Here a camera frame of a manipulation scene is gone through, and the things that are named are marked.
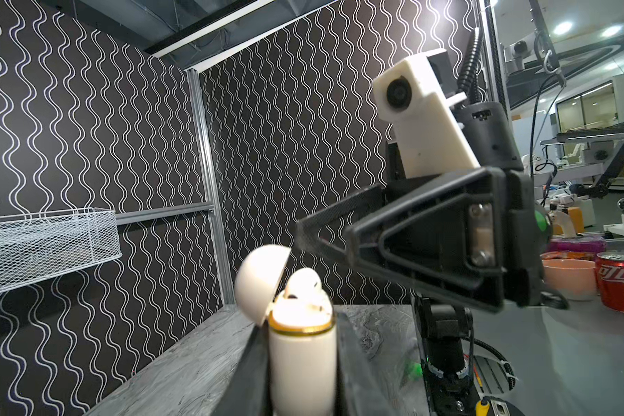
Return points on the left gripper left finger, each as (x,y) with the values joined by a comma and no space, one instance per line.
(248,392)

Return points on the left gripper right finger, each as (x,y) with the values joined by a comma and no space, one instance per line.
(357,393)

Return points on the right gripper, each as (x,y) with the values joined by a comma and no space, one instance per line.
(459,222)

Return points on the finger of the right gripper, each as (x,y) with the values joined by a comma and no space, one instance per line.
(322,233)

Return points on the beige earbud charging case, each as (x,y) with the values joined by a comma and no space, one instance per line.
(301,334)

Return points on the beige earbud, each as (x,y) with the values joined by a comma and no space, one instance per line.
(304,284)

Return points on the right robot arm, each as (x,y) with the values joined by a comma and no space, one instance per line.
(445,332)

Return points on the pink bowl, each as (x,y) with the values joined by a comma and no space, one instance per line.
(573,278)

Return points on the red soda can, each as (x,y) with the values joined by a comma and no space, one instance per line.
(610,279)

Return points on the white mesh basket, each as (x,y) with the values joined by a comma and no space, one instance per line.
(35,247)

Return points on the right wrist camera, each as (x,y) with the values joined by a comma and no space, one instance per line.
(417,96)

